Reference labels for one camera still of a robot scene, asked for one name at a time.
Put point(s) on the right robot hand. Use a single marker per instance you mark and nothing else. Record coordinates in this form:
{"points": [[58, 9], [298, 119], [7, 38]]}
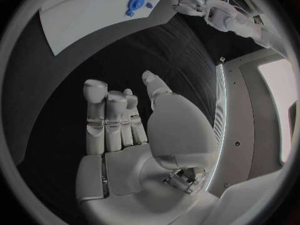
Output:
{"points": [[131, 168]]}

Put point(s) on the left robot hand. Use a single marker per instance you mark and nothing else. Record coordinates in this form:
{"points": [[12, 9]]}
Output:
{"points": [[187, 1]]}

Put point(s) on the white task board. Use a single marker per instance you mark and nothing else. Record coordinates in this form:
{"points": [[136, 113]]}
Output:
{"points": [[93, 16]]}

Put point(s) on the blue peg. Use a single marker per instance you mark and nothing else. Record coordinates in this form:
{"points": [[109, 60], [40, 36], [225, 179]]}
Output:
{"points": [[149, 4]]}

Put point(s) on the blue gear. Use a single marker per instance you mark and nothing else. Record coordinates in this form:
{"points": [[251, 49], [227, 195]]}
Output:
{"points": [[137, 1]]}

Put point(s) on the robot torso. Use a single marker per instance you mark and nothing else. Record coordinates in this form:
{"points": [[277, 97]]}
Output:
{"points": [[253, 116]]}

